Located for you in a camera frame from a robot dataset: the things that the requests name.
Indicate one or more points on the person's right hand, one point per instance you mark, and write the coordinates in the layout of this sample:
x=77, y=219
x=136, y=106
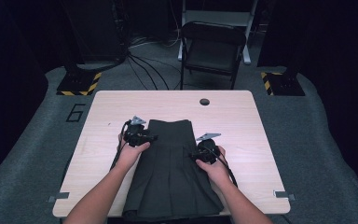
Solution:
x=216, y=171

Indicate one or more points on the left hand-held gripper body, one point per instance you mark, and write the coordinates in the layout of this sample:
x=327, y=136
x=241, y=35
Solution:
x=135, y=135

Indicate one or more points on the black folding chair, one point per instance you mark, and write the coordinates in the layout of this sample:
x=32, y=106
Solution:
x=211, y=53
x=217, y=15

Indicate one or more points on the black stand base striped tape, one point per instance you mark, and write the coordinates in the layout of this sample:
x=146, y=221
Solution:
x=77, y=84
x=284, y=84

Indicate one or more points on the person's left hand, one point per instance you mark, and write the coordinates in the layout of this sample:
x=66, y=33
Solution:
x=130, y=154

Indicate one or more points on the black pleated skirt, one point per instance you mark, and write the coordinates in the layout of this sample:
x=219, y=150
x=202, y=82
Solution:
x=171, y=168

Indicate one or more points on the dark curtain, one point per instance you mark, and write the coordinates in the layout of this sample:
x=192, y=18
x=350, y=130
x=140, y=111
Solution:
x=9, y=77
x=338, y=62

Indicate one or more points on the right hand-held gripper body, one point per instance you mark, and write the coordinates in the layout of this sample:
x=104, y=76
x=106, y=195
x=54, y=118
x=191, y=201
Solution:
x=207, y=151

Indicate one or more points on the black equipment cabinet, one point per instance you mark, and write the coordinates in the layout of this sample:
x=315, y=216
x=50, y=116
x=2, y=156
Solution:
x=96, y=31

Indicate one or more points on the grey tape piece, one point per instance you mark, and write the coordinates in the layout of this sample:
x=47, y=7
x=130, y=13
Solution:
x=283, y=195
x=60, y=196

